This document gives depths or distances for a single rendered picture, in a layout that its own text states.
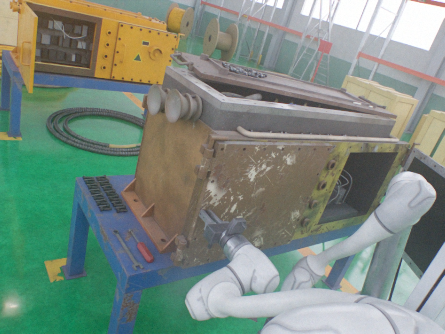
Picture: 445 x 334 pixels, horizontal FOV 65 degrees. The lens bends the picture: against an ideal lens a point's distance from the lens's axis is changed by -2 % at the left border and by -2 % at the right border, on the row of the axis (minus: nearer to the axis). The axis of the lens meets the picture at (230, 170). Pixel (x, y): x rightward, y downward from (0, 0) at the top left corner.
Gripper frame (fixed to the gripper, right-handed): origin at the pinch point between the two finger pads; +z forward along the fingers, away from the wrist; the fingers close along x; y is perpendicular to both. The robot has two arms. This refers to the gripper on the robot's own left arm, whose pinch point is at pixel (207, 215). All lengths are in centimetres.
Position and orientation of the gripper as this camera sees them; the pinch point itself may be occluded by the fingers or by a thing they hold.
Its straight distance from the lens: 133.7
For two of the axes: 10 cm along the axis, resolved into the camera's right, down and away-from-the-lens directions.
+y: -3.5, 8.7, 3.4
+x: 7.5, 0.4, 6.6
